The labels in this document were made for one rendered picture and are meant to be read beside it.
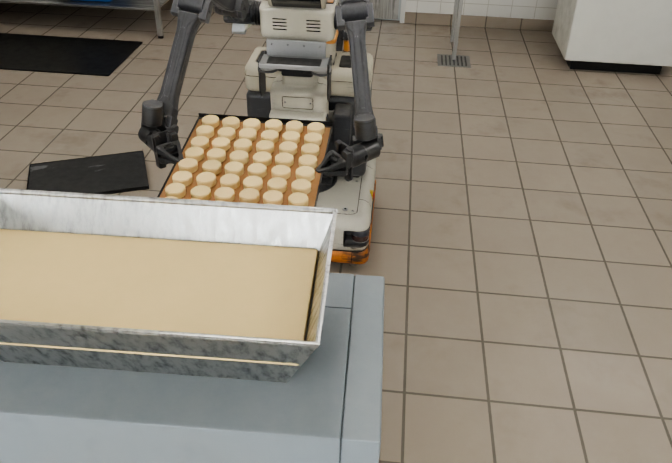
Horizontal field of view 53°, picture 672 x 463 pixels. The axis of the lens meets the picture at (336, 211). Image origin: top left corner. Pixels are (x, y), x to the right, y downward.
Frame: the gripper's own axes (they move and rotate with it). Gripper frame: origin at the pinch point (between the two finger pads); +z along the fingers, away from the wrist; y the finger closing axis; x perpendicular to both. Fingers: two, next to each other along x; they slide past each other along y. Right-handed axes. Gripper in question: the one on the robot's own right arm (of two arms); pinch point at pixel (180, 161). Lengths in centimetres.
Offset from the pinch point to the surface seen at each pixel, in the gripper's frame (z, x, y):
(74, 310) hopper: 74, -51, 34
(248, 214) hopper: 74, -23, 36
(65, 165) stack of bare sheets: -188, 17, -104
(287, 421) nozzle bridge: 101, -36, 25
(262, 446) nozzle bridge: 100, -40, 23
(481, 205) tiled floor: -24, 172, -107
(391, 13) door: -272, 338, -116
